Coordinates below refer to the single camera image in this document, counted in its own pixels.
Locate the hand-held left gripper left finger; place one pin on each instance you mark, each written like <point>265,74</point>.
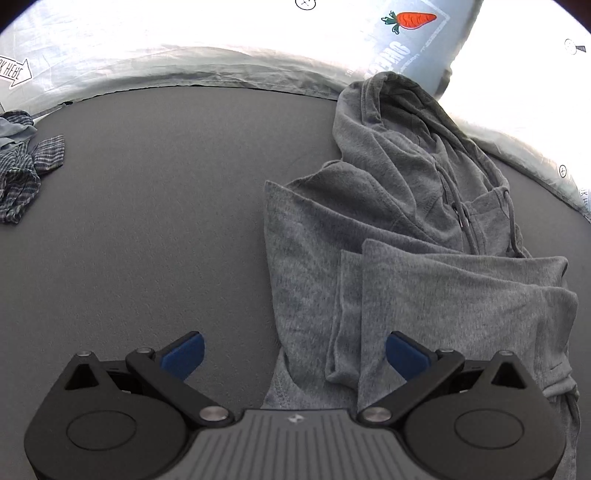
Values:
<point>183,355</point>

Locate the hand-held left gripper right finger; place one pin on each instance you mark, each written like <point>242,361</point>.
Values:
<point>406,355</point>

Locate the grey zip hoodie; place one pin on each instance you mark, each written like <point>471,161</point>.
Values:
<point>392,207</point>

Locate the plaid checked garment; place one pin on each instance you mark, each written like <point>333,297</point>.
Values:
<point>21,184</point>

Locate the blue-grey garment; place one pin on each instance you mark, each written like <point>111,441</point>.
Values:
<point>11,129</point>

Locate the white carrot print bed sheet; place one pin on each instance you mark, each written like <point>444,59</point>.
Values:
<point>231,37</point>

